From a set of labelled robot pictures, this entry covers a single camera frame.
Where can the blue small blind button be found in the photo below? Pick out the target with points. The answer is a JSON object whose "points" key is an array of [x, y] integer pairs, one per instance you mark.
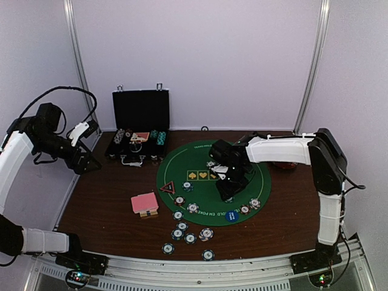
{"points": [[232, 216]]}

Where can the boxed card deck in case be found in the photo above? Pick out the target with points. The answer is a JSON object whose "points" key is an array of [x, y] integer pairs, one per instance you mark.
{"points": [[140, 137]]}

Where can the blue tan chips mat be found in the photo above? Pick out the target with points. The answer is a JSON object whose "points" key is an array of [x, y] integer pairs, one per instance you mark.
{"points": [[193, 208], [211, 164]]}

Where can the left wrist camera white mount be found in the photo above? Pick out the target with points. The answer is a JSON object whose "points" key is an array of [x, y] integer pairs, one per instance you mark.
{"points": [[82, 130]]}

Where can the black poker set case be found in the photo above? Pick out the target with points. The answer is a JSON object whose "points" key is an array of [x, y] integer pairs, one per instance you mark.
{"points": [[140, 111]]}

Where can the blue tan chip stack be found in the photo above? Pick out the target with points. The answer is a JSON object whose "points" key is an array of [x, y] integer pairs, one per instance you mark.
{"points": [[206, 234]]}

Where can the aluminium front rail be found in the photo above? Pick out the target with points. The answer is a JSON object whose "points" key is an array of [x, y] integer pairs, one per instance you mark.
{"points": [[266, 273]]}

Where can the blue tan chip row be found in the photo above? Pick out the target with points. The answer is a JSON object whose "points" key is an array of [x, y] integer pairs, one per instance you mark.
{"points": [[119, 136]]}

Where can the dark green chip row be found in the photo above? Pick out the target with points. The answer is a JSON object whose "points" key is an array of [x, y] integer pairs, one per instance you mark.
{"points": [[154, 134]]}

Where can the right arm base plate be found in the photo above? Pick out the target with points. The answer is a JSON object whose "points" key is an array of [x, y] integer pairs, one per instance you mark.
{"points": [[312, 261]]}

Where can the red-backed card deck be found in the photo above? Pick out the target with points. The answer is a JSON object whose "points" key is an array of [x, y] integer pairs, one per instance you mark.
{"points": [[143, 202]]}

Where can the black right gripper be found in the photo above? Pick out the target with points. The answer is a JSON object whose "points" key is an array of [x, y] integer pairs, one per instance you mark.
{"points": [[230, 191]]}

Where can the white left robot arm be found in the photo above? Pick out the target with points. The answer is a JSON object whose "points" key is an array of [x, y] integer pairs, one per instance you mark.
{"points": [[30, 136]]}

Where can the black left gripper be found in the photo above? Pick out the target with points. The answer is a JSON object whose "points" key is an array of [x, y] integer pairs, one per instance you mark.
{"points": [[78, 167]]}

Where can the gold card deck box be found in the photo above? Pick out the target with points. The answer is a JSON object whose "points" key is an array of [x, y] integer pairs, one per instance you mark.
{"points": [[148, 213]]}

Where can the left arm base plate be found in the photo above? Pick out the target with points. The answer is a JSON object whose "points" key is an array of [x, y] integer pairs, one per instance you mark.
{"points": [[88, 263]]}

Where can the teal chip row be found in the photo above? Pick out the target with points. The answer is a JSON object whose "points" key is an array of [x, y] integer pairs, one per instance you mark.
{"points": [[161, 138]]}

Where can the black orange chips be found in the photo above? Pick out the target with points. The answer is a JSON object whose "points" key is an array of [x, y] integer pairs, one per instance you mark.
{"points": [[245, 209], [179, 201]]}

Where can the black red triangle all-in button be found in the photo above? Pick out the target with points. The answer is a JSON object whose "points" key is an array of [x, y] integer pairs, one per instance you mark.
{"points": [[168, 188]]}

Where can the red patterned saucer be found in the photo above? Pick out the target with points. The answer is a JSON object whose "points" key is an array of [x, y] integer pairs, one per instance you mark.
{"points": [[285, 165]]}

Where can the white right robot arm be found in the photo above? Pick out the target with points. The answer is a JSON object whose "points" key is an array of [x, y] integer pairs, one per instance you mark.
{"points": [[318, 150]]}

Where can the blue tan chips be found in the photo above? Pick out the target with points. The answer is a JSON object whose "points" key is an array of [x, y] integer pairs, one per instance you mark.
{"points": [[255, 203]]}

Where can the green round poker mat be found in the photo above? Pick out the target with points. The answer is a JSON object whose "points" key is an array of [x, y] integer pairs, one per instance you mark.
{"points": [[188, 163]]}

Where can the clear acrylic dealer button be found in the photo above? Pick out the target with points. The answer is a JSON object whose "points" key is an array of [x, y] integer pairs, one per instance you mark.
{"points": [[135, 147]]}

